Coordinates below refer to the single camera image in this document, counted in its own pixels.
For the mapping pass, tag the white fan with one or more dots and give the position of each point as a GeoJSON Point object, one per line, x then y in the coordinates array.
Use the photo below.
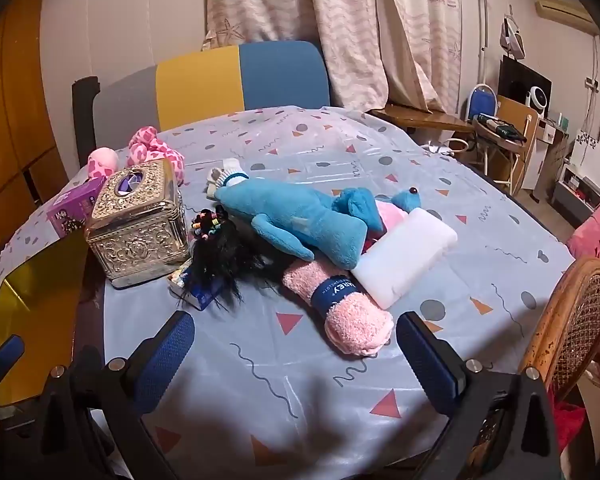
{"type": "Point", "coordinates": [536, 99]}

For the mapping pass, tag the white sock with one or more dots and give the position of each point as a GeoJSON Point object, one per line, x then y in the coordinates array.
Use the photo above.
{"type": "Point", "coordinates": [225, 172]}

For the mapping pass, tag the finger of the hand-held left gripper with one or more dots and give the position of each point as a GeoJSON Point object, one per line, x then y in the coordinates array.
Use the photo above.
{"type": "Point", "coordinates": [2, 352]}

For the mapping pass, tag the black monitor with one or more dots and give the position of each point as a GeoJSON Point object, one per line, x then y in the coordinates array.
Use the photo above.
{"type": "Point", "coordinates": [517, 77]}

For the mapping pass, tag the garment steamer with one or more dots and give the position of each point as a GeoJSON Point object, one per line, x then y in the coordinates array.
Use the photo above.
{"type": "Point", "coordinates": [512, 35]}

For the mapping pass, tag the patterned beige curtain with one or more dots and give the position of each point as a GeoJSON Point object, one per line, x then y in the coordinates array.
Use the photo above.
{"type": "Point", "coordinates": [360, 25]}

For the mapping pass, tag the blue folding chair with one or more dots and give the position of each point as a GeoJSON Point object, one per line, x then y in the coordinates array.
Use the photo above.
{"type": "Point", "coordinates": [480, 102]}

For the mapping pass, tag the wicker chair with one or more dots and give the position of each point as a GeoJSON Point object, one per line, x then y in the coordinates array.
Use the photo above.
{"type": "Point", "coordinates": [575, 320]}

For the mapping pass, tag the wooden side table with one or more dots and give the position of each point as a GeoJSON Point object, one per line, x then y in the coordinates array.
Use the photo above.
{"type": "Point", "coordinates": [420, 117]}

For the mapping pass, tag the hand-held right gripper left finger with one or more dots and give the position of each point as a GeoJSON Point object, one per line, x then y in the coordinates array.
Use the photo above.
{"type": "Point", "coordinates": [162, 360]}

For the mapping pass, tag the ornate metal tissue box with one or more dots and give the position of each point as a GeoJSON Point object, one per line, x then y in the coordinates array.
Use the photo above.
{"type": "Point", "coordinates": [135, 225]}

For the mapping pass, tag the wall air conditioner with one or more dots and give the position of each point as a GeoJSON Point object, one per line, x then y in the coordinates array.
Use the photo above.
{"type": "Point", "coordinates": [565, 10]}

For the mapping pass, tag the round stool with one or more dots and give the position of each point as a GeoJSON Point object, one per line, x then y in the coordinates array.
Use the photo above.
{"type": "Point", "coordinates": [500, 135]}

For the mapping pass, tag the pink towel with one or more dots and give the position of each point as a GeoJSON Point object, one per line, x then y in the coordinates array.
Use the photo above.
{"type": "Point", "coordinates": [350, 310]}

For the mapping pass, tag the grey yellow blue chair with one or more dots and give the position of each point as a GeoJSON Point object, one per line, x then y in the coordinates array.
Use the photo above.
{"type": "Point", "coordinates": [200, 85]}

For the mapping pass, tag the pink spotted plush toy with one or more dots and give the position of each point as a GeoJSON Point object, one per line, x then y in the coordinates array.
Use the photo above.
{"type": "Point", "coordinates": [155, 147]}

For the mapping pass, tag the white towel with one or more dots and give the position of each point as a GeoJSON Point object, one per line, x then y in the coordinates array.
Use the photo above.
{"type": "Point", "coordinates": [405, 255]}

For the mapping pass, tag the blue dolphin plush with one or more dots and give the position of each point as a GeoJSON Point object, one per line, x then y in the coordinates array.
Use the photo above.
{"type": "Point", "coordinates": [290, 215]}

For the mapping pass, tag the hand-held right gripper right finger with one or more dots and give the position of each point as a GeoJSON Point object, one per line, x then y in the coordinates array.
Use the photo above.
{"type": "Point", "coordinates": [425, 365]}

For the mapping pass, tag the blue tissue packet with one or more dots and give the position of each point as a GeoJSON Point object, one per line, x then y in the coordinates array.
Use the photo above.
{"type": "Point", "coordinates": [205, 295]}

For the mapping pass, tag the gold mirror tray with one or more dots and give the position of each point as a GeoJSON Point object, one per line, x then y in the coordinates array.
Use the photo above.
{"type": "Point", "coordinates": [35, 310]}

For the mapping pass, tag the patterned plastic tablecloth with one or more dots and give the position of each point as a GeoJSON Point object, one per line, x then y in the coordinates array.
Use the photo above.
{"type": "Point", "coordinates": [305, 150]}

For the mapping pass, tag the yellow wooden cabinet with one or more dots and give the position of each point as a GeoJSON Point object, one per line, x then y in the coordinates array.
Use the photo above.
{"type": "Point", "coordinates": [15, 125]}

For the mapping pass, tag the red cloth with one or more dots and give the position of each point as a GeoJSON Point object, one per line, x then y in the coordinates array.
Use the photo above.
{"type": "Point", "coordinates": [560, 420]}

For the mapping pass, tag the purple printed box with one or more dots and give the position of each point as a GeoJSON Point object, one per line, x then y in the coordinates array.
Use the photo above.
{"type": "Point", "coordinates": [72, 207]}

